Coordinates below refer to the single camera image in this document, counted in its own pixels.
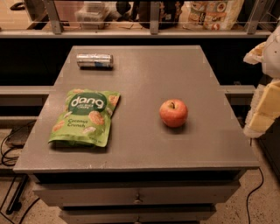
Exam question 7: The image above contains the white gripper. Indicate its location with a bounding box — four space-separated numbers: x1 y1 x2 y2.
243 26 280 138

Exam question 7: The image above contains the silver blue redbull can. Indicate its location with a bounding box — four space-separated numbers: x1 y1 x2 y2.
76 53 114 68

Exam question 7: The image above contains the colourful snack bag on shelf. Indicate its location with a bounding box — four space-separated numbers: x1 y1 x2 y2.
183 0 244 31

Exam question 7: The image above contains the red apple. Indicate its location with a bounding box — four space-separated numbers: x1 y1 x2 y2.
159 99 188 128

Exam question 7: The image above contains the dark bag on shelf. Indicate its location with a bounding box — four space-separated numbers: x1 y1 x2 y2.
133 1 184 29

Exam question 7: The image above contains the grey drawer cabinet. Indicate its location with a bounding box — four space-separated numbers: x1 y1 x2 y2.
14 45 259 224

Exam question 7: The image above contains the round drawer knob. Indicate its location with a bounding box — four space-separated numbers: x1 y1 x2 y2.
134 197 143 205

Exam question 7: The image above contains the green dang chips bag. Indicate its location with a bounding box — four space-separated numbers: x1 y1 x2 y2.
49 88 121 147

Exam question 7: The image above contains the clear plastic container on shelf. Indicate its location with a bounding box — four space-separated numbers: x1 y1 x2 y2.
74 2 109 30

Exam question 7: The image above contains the black floor cable right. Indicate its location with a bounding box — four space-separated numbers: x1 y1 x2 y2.
245 137 265 224

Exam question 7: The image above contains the grey metal shelf rail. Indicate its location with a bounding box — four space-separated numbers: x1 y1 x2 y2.
0 0 279 39

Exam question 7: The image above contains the black floor cables left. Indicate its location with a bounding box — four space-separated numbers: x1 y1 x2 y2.
0 120 40 224

